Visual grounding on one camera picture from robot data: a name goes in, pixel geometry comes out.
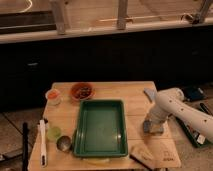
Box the blue sponge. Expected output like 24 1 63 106
143 120 162 134

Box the green plastic tray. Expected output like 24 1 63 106
73 100 128 158

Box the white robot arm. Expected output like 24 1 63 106
143 88 213 143

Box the wooden block brush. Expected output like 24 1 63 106
129 147 155 170

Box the grey blue cloth piece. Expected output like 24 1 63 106
144 88 156 102

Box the green bin with items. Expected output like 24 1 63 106
176 112 213 148

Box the orange bowl with food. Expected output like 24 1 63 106
70 82 94 101

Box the small metal bowl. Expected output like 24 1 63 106
56 136 72 152

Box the green plastic cup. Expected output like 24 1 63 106
47 127 61 142

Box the small cup with orange lid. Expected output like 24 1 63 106
45 89 61 105

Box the black pole stand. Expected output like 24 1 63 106
22 122 29 171

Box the white long-handled brush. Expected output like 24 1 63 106
40 119 47 167

